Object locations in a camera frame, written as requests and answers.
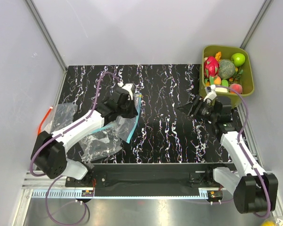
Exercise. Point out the olive green plastic bin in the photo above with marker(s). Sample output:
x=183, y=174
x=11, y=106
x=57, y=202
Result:
x=242, y=76

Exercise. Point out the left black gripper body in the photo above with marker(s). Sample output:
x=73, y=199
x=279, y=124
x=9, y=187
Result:
x=128, y=109

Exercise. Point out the clear bag orange zipper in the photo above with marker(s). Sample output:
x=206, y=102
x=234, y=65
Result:
x=57, y=117

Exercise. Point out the green cantaloupe melon toy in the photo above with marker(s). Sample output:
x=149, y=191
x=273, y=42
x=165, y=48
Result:
x=226, y=69

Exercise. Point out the peach toy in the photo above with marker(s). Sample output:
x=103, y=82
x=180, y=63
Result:
x=237, y=87

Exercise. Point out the yellow lemon toy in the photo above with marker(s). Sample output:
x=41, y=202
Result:
x=268, y=223

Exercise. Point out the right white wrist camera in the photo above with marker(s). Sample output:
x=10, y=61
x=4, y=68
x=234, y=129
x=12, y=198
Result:
x=211, y=94

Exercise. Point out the clear bag teal zipper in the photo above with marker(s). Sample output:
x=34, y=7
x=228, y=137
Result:
x=125, y=127

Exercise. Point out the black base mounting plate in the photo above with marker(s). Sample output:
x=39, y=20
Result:
x=110, y=174

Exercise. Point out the black marbled table mat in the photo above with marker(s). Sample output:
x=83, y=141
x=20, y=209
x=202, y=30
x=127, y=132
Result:
x=163, y=133

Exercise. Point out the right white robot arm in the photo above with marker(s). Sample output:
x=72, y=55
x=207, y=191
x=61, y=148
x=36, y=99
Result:
x=253, y=189

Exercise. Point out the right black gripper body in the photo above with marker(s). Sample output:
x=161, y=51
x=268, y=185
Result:
x=203, y=110

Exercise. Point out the red dragon fruit toy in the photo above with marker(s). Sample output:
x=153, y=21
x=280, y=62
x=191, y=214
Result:
x=211, y=67

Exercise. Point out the orange fruit toy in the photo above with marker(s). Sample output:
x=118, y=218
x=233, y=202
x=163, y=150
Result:
x=217, y=80

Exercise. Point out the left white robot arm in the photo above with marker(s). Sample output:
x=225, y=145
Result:
x=50, y=149

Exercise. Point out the clear bag on stack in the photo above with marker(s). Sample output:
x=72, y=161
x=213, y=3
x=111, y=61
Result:
x=101, y=144

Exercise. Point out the green apple toy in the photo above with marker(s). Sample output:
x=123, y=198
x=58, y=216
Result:
x=238, y=59

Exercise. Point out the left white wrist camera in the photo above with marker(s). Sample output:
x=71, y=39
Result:
x=130, y=87

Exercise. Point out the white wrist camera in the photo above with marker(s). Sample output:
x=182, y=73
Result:
x=130, y=87
x=211, y=94

